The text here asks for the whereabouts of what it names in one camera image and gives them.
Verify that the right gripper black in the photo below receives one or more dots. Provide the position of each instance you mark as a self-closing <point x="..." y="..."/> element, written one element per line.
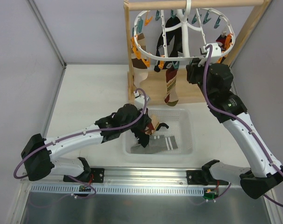
<point x="192" y="70"/>

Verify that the black blue sport sock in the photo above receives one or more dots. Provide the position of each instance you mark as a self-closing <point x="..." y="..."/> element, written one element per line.
<point x="174" y="34"/>

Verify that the brown cream striped sock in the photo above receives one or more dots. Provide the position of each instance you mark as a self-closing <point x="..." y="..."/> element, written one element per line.
<point x="140" y="70"/>

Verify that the white round clip hanger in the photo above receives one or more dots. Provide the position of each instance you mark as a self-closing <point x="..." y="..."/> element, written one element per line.
<point x="189" y="19"/>

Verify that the brown patterned sock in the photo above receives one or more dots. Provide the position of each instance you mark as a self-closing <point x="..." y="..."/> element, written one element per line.
<point x="152" y="126"/>

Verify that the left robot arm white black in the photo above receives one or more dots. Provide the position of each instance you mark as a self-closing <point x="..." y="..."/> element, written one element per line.
<point x="42" y="157"/>

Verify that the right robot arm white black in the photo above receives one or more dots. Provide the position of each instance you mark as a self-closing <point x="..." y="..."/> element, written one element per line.
<point x="265" y="171"/>

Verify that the black santa sock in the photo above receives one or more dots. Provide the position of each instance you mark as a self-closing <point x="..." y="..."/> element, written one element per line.
<point x="224" y="41"/>

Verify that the white plastic basket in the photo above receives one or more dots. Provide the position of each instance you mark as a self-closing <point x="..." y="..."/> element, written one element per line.
<point x="180" y="125"/>

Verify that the grey white-striped sock in basket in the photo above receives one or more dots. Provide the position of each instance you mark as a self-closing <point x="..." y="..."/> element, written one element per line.
<point x="157" y="144"/>

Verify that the small black sock in basket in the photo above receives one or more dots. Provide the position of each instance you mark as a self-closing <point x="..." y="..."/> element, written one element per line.
<point x="142" y="137"/>

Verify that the green circuit board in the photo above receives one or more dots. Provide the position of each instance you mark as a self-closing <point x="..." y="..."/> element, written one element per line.
<point x="210" y="195"/>

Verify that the wooden hanging rack frame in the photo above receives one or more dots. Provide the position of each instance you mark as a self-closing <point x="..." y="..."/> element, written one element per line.
<point x="155" y="84"/>

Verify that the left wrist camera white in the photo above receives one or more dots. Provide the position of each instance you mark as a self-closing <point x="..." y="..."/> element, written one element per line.
<point x="139" y="100"/>

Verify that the right black mount plate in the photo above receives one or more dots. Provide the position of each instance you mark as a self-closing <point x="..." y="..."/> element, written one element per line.
<point x="197" y="177"/>

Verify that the black mount plate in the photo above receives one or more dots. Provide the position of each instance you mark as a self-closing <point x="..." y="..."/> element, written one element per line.
<point x="197" y="177"/>
<point x="96" y="175"/>

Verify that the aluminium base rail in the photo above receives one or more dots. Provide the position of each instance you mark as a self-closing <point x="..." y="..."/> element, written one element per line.
<point x="132" y="175"/>

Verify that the left black mount plate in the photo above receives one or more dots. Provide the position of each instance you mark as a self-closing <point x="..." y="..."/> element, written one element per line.
<point x="96" y="175"/>

